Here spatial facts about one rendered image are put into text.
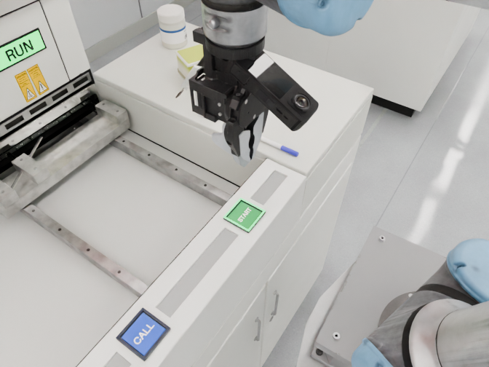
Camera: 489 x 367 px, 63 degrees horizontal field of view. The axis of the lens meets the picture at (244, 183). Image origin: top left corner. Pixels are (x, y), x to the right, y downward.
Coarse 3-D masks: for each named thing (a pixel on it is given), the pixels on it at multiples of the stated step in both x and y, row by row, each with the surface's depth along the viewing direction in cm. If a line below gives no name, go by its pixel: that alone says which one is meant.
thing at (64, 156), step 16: (80, 128) 101; (96, 128) 101; (112, 128) 101; (128, 128) 105; (64, 144) 97; (80, 144) 97; (96, 144) 98; (48, 160) 93; (64, 160) 93; (80, 160) 95; (16, 176) 90; (64, 176) 93; (16, 192) 87; (32, 192) 88; (0, 208) 84; (16, 208) 86
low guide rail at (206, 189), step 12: (120, 144) 102; (132, 144) 101; (132, 156) 102; (144, 156) 98; (156, 156) 98; (156, 168) 99; (168, 168) 96; (180, 168) 96; (180, 180) 95; (192, 180) 93; (204, 192) 92; (216, 192) 91
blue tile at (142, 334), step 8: (136, 320) 59; (144, 320) 59; (152, 320) 59; (136, 328) 58; (144, 328) 58; (152, 328) 58; (160, 328) 58; (128, 336) 58; (136, 336) 58; (144, 336) 58; (152, 336) 58; (136, 344) 57; (144, 344) 57; (152, 344) 57; (144, 352) 56
